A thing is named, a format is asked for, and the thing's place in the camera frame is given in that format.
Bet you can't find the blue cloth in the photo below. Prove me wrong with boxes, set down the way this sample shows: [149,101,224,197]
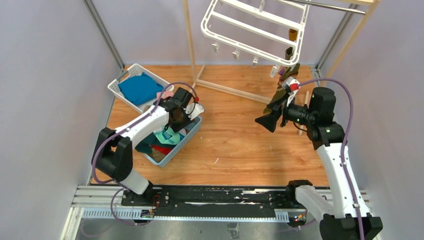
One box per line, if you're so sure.
[118,73,164,106]

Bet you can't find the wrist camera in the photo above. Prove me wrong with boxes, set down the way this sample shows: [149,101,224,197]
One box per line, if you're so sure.
[282,76,300,107]
[185,102,204,120]

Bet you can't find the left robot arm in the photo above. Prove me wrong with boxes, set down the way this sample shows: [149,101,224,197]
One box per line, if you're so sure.
[91,87,205,207]

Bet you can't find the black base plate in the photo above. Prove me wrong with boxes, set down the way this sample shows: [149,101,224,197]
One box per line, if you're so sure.
[121,185,311,225]

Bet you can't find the pink patterned sock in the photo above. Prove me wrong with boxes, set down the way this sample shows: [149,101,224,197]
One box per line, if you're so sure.
[161,91,174,99]

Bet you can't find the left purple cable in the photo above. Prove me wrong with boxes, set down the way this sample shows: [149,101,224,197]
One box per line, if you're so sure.
[91,81,200,227]

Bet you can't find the dark green sock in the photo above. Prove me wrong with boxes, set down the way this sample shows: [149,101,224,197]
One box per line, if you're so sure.
[135,134,162,154]

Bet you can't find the white clip sock hanger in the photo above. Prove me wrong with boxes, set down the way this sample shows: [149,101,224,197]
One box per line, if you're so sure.
[200,0,310,77]

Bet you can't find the light blue plastic basket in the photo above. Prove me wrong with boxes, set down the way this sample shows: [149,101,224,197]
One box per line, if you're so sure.
[141,116,203,168]

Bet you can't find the white plastic basket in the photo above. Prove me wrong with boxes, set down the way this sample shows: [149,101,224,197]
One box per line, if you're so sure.
[107,63,174,114]

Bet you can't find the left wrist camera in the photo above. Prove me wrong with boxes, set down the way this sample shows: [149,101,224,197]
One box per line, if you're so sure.
[185,102,204,120]

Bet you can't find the maroon striped sock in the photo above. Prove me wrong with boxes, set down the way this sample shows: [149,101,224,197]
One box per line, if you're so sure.
[278,67,286,76]

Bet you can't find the teal and white sock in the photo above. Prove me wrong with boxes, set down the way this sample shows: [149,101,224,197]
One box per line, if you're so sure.
[153,127,187,145]

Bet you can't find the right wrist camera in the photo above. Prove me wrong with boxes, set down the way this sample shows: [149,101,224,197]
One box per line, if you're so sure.
[282,76,300,107]

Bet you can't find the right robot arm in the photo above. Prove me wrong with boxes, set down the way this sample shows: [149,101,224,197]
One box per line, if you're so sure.
[255,87,383,240]

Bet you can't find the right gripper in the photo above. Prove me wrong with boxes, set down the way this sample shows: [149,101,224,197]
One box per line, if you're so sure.
[255,92,316,132]

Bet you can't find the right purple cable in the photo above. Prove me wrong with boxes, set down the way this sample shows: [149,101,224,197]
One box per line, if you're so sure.
[289,78,366,240]

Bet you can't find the wooden drying rack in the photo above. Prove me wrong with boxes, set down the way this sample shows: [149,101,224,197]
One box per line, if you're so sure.
[182,0,381,137]

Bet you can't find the purple cable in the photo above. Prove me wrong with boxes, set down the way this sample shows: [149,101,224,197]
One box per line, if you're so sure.
[91,81,200,227]
[289,78,366,240]

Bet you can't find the olive striped sock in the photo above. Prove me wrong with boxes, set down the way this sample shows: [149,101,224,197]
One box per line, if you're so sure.
[288,28,298,42]
[263,47,300,114]

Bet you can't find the beige sock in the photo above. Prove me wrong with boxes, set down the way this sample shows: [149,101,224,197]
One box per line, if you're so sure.
[151,145,173,155]

